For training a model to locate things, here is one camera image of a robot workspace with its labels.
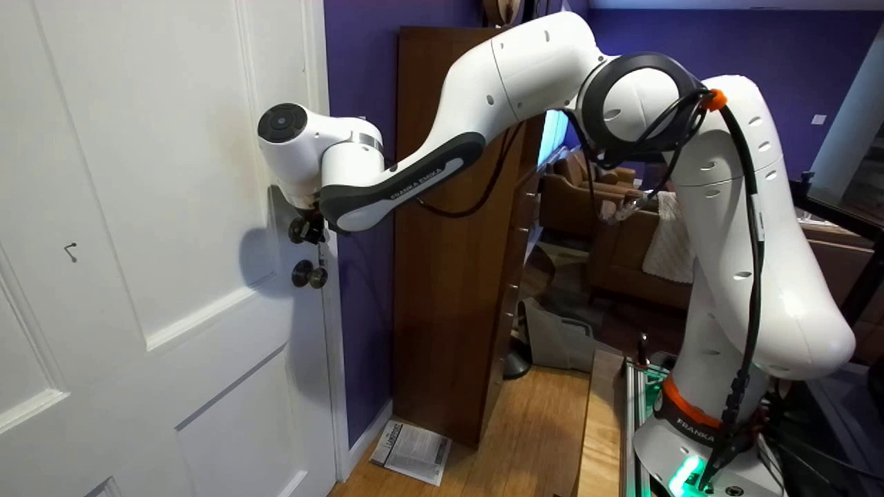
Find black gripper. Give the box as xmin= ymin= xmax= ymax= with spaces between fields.
xmin=284 ymin=207 xmax=332 ymax=249

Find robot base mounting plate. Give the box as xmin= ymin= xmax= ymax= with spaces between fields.
xmin=624 ymin=352 xmax=796 ymax=497

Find white panel door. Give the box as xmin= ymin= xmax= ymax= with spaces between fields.
xmin=0 ymin=0 xmax=346 ymax=497

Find brown wooden cabinet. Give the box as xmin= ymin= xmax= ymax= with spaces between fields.
xmin=390 ymin=25 xmax=546 ymax=452

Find grey bag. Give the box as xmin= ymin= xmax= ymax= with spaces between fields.
xmin=523 ymin=293 xmax=602 ymax=376

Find brown wooden dresser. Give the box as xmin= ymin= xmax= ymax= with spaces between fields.
xmin=537 ymin=167 xmax=705 ymax=312

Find white cloth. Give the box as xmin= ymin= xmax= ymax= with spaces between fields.
xmin=642 ymin=191 xmax=702 ymax=286

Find white door frame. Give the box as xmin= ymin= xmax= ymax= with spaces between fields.
xmin=307 ymin=0 xmax=354 ymax=482

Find thin black cable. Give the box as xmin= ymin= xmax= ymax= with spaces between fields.
xmin=411 ymin=123 xmax=531 ymax=223

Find thick black cable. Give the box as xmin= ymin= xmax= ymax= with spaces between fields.
xmin=700 ymin=84 xmax=773 ymax=482

